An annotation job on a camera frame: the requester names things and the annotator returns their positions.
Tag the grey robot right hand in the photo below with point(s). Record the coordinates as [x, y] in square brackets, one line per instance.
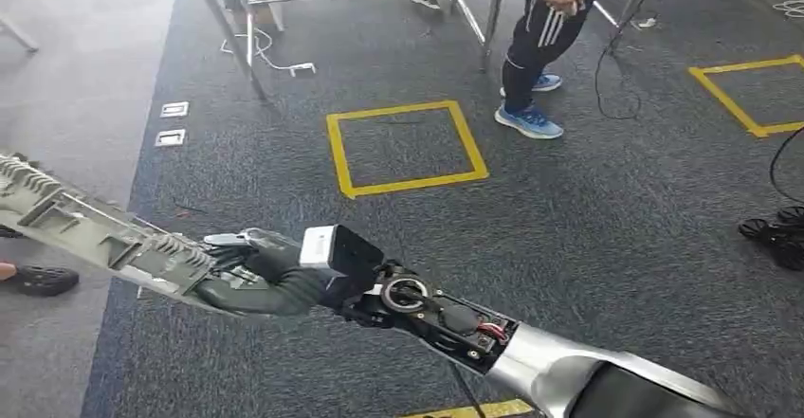
[276, 283]

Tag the long grey ribbed plastic part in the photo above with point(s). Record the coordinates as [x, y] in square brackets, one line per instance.
[82, 227]

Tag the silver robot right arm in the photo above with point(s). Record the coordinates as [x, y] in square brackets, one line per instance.
[565, 365]

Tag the yellow floor tape square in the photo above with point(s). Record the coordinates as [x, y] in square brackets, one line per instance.
[722, 92]
[339, 151]
[477, 410]

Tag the floor socket plate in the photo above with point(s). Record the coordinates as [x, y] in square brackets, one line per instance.
[174, 109]
[170, 138]

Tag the black caster base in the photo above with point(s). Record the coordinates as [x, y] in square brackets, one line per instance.
[779, 239]

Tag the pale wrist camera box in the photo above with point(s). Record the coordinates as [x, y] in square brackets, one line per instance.
[342, 252]

